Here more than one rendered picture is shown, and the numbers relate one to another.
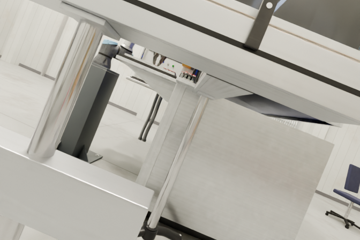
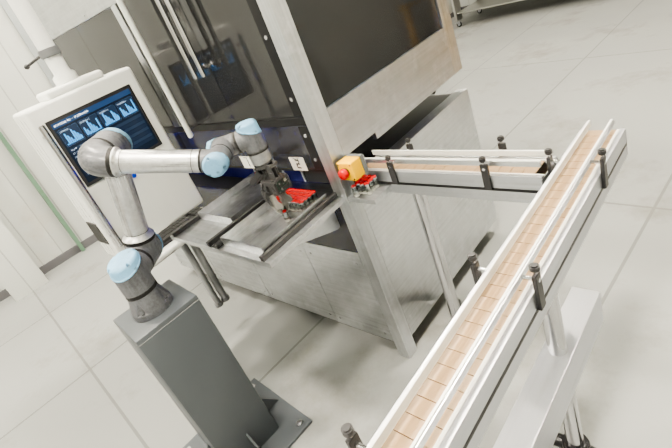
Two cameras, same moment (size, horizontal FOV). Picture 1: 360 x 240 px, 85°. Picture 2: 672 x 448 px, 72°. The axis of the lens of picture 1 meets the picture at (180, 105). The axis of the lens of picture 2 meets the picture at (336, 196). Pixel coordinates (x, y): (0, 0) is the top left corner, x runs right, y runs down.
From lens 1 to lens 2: 1.41 m
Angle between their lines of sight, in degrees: 46
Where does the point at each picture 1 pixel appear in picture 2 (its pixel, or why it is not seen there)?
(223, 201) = (448, 235)
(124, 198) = (594, 302)
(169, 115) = (369, 237)
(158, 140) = (381, 269)
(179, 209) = (433, 287)
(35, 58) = not seen: outside the picture
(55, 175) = (581, 338)
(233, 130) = not seen: hidden behind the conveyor
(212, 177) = not seen: hidden behind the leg
